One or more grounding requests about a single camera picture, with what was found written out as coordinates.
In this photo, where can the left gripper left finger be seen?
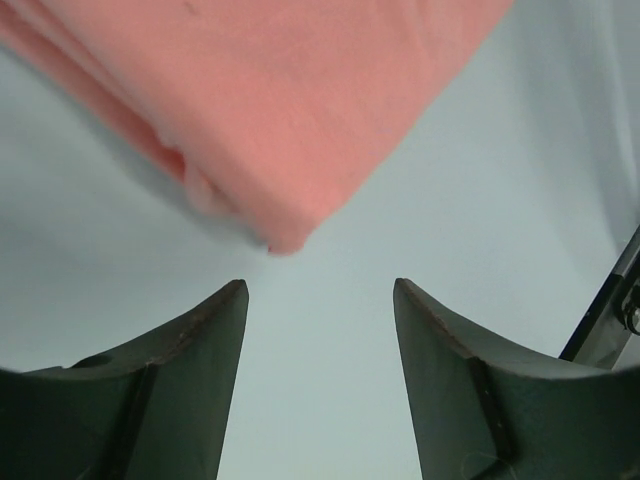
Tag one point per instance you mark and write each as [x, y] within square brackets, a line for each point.
[176, 412]

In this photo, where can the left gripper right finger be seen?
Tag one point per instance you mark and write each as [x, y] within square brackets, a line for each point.
[484, 407]

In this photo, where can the pink t shirt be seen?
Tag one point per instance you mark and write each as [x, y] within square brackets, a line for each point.
[275, 112]

